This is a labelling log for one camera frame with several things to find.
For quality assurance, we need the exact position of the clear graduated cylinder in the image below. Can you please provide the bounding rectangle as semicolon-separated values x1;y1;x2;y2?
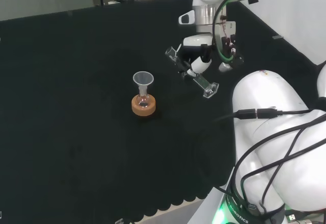
165;46;220;99

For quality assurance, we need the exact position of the green cable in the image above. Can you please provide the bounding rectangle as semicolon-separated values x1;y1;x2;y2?
212;0;276;62

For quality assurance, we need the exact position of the clear round-bottom flask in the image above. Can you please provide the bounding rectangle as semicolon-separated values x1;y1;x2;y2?
135;91;151;108

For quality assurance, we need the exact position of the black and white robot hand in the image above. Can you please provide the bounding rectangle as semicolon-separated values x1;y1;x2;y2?
175;21;245;80

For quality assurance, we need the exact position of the clear plastic funnel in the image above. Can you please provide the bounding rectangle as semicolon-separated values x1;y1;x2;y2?
132;71;154;95

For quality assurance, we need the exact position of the black bench cloth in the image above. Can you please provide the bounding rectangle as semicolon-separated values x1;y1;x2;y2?
0;0;326;222

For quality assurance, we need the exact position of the brown cork ring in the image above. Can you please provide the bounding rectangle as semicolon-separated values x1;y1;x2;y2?
131;94;156;117

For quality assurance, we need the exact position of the black plug cable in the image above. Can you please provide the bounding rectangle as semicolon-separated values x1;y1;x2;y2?
214;108;313;123

